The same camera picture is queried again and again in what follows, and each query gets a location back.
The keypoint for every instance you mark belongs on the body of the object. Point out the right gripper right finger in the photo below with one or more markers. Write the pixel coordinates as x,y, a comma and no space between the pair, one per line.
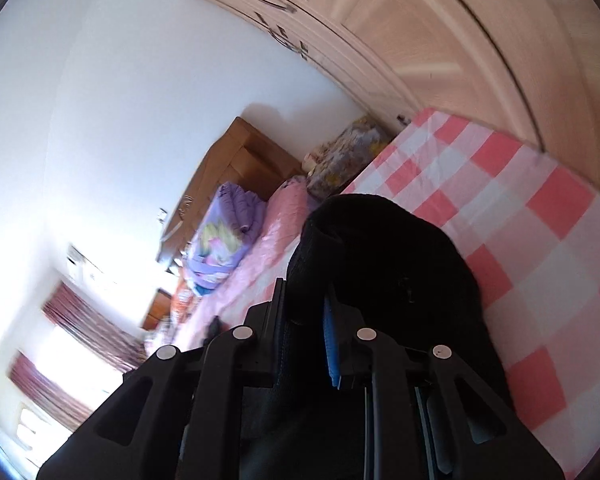
423,415

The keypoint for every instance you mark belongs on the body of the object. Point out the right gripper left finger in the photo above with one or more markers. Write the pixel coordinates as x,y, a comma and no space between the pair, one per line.
179,415

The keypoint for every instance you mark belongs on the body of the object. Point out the black pants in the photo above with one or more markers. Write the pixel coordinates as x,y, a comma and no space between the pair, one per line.
362,252

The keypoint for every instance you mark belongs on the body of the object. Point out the orange patterned pillow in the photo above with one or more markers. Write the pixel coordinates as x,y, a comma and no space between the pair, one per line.
183,303

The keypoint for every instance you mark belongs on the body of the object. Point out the wooden headboard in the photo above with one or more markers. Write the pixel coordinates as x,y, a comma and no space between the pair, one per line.
159,308
242,155

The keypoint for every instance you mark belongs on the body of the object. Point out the maroon curtain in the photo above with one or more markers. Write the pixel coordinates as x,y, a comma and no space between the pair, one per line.
122,350

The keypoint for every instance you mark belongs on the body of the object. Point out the purple floral folded quilt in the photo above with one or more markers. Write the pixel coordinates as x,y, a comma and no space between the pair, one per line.
228,230

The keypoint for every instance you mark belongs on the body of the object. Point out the pink checkered bed sheet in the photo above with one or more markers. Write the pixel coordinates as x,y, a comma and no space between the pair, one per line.
529,230

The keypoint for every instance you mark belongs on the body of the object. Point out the pink quilted pillow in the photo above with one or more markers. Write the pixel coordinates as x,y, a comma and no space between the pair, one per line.
286,212

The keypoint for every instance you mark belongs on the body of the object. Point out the floral covered nightstand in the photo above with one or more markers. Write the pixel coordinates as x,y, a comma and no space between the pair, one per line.
333,165

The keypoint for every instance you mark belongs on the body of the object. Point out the light wooden wardrobe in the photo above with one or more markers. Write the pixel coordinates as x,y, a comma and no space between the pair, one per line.
531,67

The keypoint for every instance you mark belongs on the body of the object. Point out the white wall air conditioner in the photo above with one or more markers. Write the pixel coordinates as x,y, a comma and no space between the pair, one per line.
77,260

